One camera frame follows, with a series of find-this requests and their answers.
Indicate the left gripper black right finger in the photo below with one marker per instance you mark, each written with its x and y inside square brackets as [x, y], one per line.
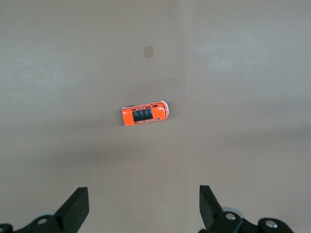
[210, 208]

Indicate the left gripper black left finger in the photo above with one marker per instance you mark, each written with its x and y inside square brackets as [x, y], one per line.
[73, 211]

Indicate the orange toy bus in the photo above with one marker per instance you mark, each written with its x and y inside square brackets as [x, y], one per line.
[127, 116]

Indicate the brown tape patch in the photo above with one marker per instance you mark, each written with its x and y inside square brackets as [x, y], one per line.
[148, 51]

